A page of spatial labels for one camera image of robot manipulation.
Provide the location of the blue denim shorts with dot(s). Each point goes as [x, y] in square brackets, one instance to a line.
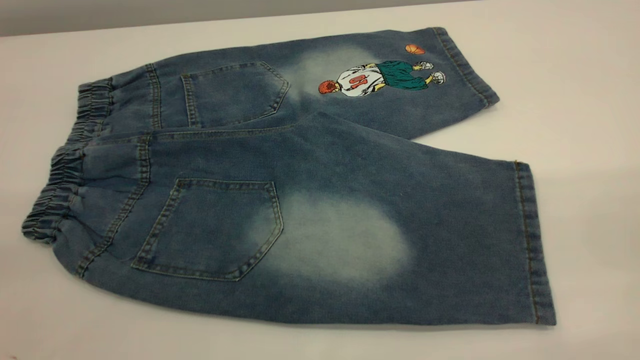
[320, 200]

